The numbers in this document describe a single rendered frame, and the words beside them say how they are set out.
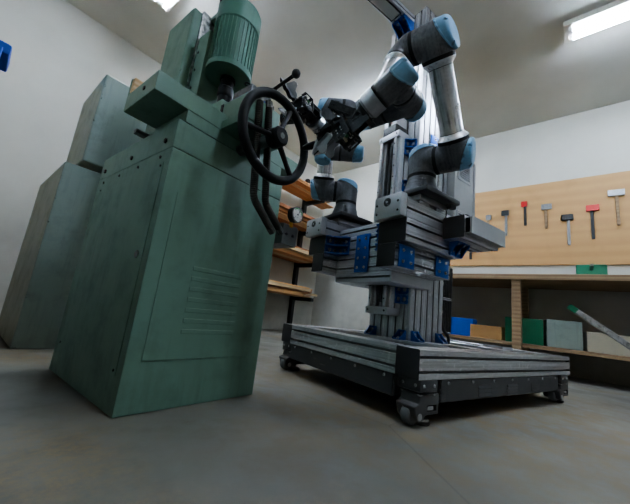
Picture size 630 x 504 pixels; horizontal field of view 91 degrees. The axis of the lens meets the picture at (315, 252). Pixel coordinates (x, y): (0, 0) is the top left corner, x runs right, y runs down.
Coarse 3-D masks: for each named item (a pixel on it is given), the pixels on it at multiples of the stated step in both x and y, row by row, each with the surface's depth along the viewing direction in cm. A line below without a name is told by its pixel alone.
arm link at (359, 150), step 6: (348, 102) 159; (354, 102) 159; (354, 144) 138; (342, 150) 136; (354, 150) 136; (360, 150) 135; (342, 156) 137; (348, 156) 137; (354, 156) 136; (360, 156) 136; (354, 162) 140; (360, 162) 140
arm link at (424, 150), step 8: (424, 144) 129; (432, 144) 129; (416, 152) 130; (424, 152) 127; (432, 152) 125; (408, 160) 134; (416, 160) 129; (424, 160) 127; (432, 160) 125; (408, 168) 133; (416, 168) 128; (424, 168) 126; (432, 168) 126
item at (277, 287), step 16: (304, 192) 451; (288, 208) 393; (304, 208) 487; (320, 208) 511; (304, 224) 435; (288, 256) 415; (304, 256) 417; (272, 288) 371; (288, 288) 404; (304, 288) 417; (288, 320) 454
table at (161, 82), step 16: (160, 80) 84; (128, 96) 96; (144, 96) 87; (160, 96) 86; (176, 96) 88; (192, 96) 92; (128, 112) 96; (144, 112) 95; (160, 112) 94; (176, 112) 93; (208, 112) 96; (224, 128) 98; (272, 160) 117; (288, 160) 124
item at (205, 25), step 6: (204, 12) 133; (204, 18) 133; (210, 18) 136; (204, 24) 133; (210, 24) 136; (204, 30) 133; (198, 36) 131; (198, 42) 131; (192, 60) 129; (192, 66) 128; (186, 84) 127
